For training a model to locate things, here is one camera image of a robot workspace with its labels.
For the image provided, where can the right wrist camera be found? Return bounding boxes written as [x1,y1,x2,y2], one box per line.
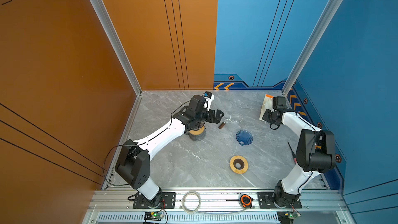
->
[272,96,288,110]

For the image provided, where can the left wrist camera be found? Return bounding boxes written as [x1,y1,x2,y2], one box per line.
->
[187,91,215,113]

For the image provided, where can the blue ribbed dripper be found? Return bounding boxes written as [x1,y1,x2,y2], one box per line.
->
[235,130,254,146]

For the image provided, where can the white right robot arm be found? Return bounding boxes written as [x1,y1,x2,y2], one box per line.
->
[262,108,336,208]

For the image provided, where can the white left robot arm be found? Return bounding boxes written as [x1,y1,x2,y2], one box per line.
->
[115,106,224,207]

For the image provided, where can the aluminium corner post right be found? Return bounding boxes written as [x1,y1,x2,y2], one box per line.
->
[282,0,343,96]

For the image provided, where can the aluminium corner post left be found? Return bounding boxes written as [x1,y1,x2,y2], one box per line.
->
[77,0,143,95]

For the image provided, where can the green circuit board right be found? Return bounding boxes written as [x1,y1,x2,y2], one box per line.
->
[277,212,301,224]

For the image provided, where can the clear coiled tube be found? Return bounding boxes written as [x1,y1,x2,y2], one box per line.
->
[180,191,202,215]

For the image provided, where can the green circuit board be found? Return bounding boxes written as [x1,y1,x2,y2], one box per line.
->
[277,212,301,224]
[144,212,165,223]

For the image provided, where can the aluminium corner post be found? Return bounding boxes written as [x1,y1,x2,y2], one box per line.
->
[282,0,343,96]
[77,0,143,95]

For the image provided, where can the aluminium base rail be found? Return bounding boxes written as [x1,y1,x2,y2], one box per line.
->
[83,188,355,224]

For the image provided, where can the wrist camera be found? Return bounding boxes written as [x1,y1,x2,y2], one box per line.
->
[272,96,288,110]
[187,91,215,113]

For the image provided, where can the red handled screwdriver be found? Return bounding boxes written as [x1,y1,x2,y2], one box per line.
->
[287,142,297,164]

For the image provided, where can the green circuit board left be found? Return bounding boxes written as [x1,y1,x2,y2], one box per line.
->
[144,212,165,223]

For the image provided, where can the grey glass carafe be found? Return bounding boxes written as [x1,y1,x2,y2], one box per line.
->
[188,132,206,142]

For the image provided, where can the coffee filter paper pack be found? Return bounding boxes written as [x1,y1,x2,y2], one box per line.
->
[259,94,274,120]

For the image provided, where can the orange black tape measure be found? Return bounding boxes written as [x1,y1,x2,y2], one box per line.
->
[239,195,253,209]

